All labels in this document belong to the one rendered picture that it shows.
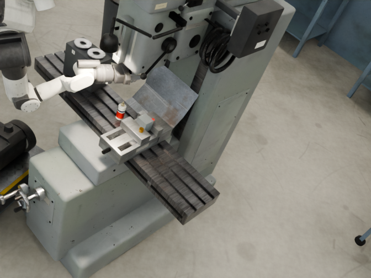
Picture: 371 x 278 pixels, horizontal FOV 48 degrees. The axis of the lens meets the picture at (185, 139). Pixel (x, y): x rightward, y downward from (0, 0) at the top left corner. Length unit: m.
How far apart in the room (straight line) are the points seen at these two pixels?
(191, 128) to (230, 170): 1.20
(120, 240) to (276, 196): 1.46
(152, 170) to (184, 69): 0.60
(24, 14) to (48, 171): 0.82
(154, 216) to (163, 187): 0.82
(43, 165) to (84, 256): 0.62
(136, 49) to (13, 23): 0.48
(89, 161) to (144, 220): 0.78
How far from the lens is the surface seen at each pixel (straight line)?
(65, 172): 2.16
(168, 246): 2.89
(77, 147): 2.12
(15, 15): 1.66
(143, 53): 1.78
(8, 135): 2.48
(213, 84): 2.15
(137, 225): 2.68
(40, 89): 1.89
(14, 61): 1.64
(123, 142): 1.98
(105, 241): 2.58
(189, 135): 2.40
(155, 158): 2.05
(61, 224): 2.24
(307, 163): 3.99
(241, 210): 3.28
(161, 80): 2.36
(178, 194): 1.96
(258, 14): 1.71
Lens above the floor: 2.40
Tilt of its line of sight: 42 degrees down
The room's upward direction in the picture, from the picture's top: 22 degrees clockwise
